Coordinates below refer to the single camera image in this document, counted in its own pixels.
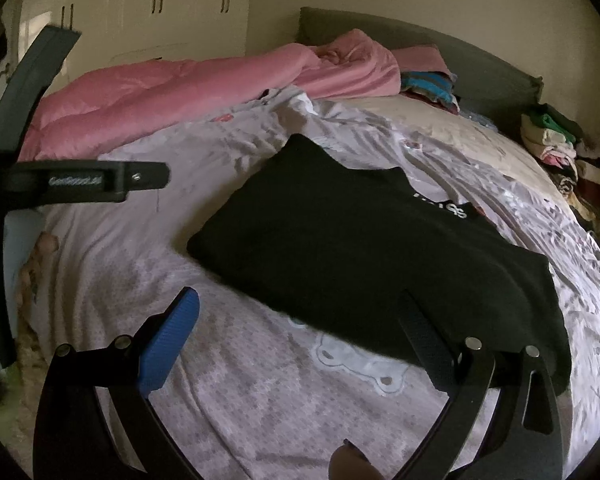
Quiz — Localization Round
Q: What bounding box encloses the white wardrobe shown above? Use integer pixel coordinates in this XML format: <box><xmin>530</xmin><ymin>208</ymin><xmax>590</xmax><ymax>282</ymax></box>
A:
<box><xmin>20</xmin><ymin>0</ymin><xmax>256</xmax><ymax>91</ymax></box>

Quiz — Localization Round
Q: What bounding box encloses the person's right hand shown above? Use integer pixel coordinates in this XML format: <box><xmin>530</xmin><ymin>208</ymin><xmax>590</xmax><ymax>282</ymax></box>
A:
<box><xmin>329</xmin><ymin>439</ymin><xmax>377</xmax><ymax>480</ymax></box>

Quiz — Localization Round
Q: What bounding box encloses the beige blanket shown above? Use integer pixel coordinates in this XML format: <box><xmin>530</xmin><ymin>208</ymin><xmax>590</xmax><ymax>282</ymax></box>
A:
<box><xmin>330</xmin><ymin>92</ymin><xmax>566</xmax><ymax>201</ymax></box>

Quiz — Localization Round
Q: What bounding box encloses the pink duvet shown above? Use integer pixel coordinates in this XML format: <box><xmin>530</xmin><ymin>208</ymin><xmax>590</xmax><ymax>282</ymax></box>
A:
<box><xmin>17</xmin><ymin>28</ymin><xmax>401</xmax><ymax>162</ymax></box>

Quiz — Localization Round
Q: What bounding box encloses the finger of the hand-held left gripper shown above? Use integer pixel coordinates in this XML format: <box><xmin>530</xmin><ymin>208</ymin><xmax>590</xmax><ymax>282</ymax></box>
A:
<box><xmin>125</xmin><ymin>161</ymin><xmax>171</xmax><ymax>197</ymax></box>

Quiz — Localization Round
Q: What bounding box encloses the pink pillow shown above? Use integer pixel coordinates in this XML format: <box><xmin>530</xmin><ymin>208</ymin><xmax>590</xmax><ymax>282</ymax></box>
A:
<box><xmin>390</xmin><ymin>46</ymin><xmax>451</xmax><ymax>79</ymax></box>

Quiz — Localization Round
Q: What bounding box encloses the pile of mixed clothes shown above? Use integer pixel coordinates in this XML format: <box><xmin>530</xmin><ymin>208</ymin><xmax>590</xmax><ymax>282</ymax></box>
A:
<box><xmin>520</xmin><ymin>102</ymin><xmax>600</xmax><ymax>241</ymax></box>

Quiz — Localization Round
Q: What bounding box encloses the grey bed headboard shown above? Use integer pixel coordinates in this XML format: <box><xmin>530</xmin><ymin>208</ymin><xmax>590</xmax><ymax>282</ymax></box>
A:
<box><xmin>298</xmin><ymin>6</ymin><xmax>544</xmax><ymax>133</ymax></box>

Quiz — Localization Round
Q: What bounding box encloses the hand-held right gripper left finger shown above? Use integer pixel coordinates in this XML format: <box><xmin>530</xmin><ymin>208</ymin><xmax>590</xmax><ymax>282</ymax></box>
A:
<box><xmin>32</xmin><ymin>286</ymin><xmax>201</xmax><ymax>480</ymax></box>

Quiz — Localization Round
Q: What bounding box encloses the blue cloth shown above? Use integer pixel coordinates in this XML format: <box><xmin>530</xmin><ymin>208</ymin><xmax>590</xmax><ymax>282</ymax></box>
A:
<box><xmin>400</xmin><ymin>71</ymin><xmax>461</xmax><ymax>114</ymax></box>

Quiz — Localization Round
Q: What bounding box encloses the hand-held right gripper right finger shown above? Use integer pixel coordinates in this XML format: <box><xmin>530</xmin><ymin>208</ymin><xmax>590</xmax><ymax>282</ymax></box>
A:
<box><xmin>399</xmin><ymin>289</ymin><xmax>564</xmax><ymax>480</ymax></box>

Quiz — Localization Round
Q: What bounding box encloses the black sweater with white print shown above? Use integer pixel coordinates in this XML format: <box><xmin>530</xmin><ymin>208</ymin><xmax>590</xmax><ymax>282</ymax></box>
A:
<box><xmin>186</xmin><ymin>132</ymin><xmax>573</xmax><ymax>396</ymax></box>

